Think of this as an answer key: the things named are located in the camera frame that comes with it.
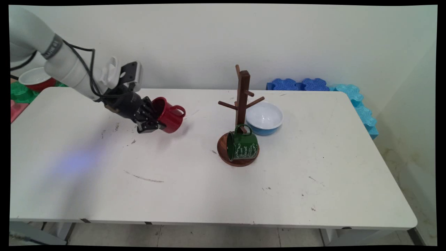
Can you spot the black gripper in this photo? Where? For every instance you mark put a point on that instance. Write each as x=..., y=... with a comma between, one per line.
x=125, y=104

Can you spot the red enamel mug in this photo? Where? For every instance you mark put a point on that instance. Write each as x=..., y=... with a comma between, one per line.
x=170, y=118

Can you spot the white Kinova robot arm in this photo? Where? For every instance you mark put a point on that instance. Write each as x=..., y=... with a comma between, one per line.
x=69, y=69

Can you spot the dark wooden mug tree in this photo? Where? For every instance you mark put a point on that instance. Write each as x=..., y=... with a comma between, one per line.
x=243, y=90

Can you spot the green enamel mug white print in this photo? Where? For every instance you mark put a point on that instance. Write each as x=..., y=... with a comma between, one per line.
x=245, y=146

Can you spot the blue bowl white inside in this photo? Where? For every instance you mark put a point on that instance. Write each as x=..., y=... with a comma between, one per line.
x=264, y=116

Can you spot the red bowl white inside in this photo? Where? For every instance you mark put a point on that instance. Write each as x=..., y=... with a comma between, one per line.
x=35, y=78

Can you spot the green foam mat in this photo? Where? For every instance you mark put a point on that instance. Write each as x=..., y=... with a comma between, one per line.
x=21, y=92

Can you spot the pink foam mat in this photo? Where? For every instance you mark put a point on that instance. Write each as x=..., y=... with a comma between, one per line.
x=17, y=109

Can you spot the dark blue foam tile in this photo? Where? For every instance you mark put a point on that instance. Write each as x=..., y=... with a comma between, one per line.
x=315, y=84
x=284, y=84

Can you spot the light blue foam tiles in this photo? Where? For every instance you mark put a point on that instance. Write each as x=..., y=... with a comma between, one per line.
x=362, y=111

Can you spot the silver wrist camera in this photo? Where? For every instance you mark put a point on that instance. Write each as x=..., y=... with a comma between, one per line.
x=132, y=73

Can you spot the grey table leg frame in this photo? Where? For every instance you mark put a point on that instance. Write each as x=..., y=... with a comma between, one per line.
x=35, y=235
x=348, y=236

